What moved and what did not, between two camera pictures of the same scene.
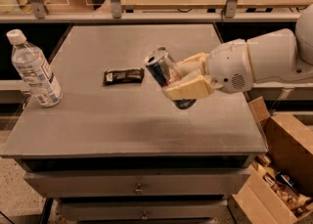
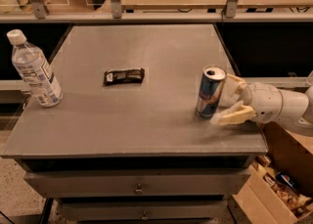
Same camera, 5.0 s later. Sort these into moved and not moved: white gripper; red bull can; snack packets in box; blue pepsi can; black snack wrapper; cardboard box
Moved: red bull can; white gripper
Not moved: snack packets in box; black snack wrapper; cardboard box; blue pepsi can
